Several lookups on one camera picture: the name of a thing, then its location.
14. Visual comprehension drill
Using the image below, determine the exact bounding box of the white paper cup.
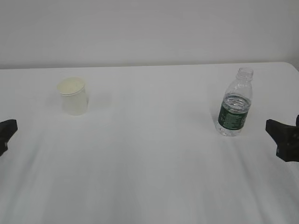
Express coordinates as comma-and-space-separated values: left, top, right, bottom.
57, 77, 88, 116

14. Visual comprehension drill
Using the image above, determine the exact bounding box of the clear water bottle green label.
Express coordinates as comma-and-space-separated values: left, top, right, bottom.
215, 67, 254, 137

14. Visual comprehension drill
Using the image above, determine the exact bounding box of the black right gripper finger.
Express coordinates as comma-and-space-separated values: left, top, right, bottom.
265, 116, 299, 161

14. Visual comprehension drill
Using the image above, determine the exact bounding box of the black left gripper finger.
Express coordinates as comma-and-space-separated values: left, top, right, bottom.
0, 119, 18, 156

